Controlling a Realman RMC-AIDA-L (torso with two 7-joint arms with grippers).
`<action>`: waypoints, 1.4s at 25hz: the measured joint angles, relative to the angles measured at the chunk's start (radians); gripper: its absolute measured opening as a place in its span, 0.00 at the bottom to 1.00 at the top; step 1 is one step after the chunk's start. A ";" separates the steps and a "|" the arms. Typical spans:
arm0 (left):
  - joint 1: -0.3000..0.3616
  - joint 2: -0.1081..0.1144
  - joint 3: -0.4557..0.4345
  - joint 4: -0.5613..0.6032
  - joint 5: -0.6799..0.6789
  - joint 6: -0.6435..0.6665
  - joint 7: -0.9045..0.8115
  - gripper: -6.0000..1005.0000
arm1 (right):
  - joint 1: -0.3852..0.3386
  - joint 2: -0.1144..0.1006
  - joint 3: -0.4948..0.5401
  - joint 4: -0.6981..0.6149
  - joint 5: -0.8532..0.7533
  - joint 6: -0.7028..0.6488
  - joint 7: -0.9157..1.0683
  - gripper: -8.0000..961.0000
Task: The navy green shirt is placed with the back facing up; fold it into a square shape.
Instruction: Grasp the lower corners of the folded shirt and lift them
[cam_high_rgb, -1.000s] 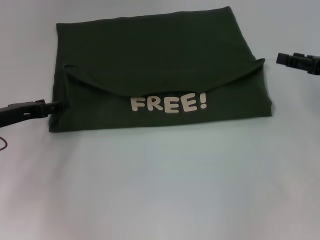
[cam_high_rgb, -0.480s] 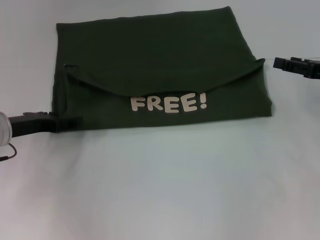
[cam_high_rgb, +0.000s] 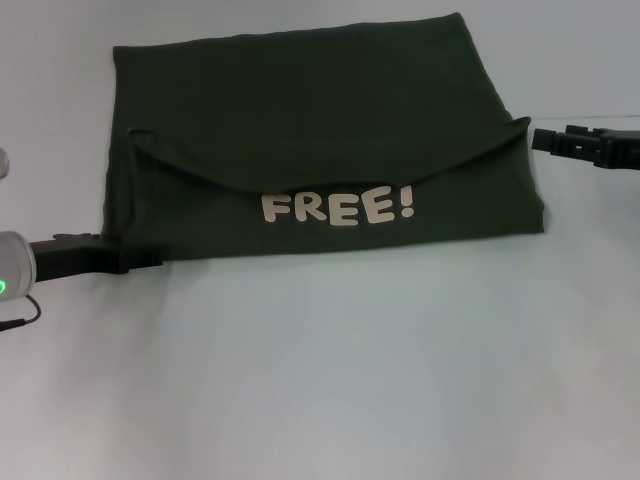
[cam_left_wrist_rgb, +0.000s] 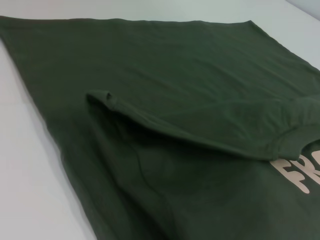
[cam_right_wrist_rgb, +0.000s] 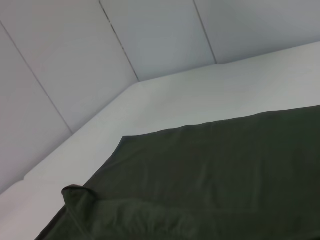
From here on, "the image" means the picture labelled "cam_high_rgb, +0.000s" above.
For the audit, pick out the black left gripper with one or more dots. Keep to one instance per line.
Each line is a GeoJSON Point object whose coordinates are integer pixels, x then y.
{"type": "Point", "coordinates": [75, 257]}

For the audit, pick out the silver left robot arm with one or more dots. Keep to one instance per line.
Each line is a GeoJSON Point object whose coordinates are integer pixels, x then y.
{"type": "Point", "coordinates": [15, 267]}

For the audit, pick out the dark green shirt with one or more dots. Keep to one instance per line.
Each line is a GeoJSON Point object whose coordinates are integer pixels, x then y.
{"type": "Point", "coordinates": [310, 125]}

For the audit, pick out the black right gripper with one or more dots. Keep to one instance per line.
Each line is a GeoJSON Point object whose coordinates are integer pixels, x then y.
{"type": "Point", "coordinates": [622, 150]}

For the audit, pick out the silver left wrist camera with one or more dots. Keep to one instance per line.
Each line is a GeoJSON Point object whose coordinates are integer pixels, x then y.
{"type": "Point", "coordinates": [3, 162]}

